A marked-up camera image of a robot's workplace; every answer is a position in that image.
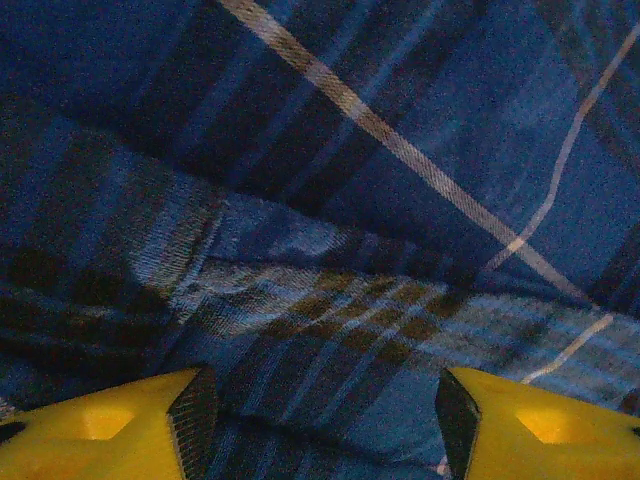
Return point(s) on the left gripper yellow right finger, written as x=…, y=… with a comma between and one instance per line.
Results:
x=550, y=440

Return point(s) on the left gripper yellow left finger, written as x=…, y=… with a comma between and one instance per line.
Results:
x=90, y=440

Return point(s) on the blue plaid long sleeve shirt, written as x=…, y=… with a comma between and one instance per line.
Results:
x=320, y=175

